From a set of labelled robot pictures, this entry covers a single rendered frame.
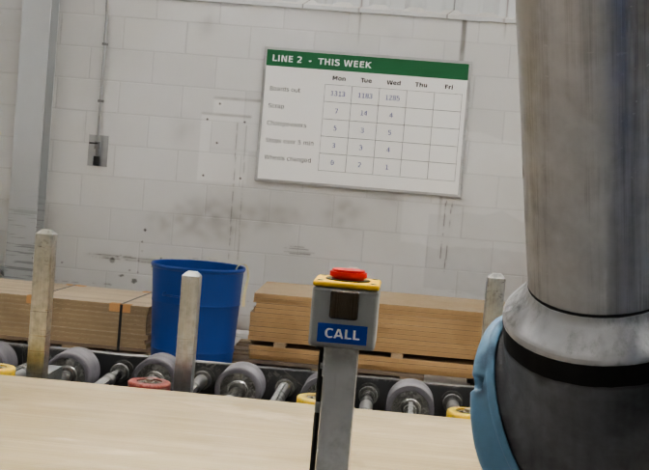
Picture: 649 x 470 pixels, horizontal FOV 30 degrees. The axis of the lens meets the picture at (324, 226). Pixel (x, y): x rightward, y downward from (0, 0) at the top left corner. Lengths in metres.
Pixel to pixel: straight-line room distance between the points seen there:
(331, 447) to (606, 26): 0.79
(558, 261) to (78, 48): 8.22
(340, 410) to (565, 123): 0.72
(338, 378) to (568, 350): 0.65
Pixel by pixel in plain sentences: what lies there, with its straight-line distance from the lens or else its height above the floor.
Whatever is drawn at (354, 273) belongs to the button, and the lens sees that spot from 1.28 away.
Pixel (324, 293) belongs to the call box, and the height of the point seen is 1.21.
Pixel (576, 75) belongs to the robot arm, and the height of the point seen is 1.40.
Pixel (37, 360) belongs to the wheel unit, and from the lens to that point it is 2.51.
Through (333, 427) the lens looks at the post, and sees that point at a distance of 1.31.
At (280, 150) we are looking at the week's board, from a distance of 8.47.
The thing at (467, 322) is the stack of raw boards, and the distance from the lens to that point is 7.20.
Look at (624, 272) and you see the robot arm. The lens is 0.66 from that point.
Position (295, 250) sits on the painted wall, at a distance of 8.50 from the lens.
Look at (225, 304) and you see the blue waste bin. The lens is 6.89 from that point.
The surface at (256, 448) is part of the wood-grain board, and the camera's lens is 1.88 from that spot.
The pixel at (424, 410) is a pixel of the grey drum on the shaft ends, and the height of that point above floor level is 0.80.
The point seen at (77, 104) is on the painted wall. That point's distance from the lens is 8.79.
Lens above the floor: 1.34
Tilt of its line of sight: 3 degrees down
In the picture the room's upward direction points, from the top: 5 degrees clockwise
